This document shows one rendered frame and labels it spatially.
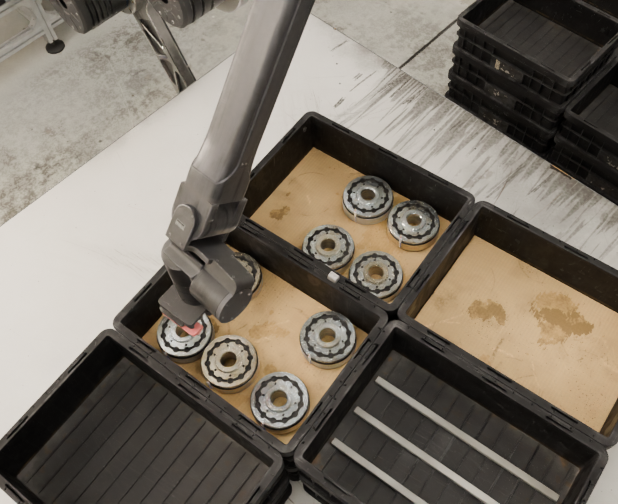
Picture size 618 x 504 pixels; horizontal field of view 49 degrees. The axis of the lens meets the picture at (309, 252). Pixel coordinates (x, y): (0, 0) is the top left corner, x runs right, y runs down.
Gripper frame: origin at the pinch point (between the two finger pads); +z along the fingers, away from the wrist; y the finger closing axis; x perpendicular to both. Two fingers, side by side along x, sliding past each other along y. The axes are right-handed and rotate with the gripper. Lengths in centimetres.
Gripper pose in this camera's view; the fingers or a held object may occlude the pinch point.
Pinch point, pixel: (208, 314)
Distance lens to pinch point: 106.7
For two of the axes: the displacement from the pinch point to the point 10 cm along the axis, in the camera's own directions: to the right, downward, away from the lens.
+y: 6.1, -7.0, 3.7
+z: 0.4, 5.0, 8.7
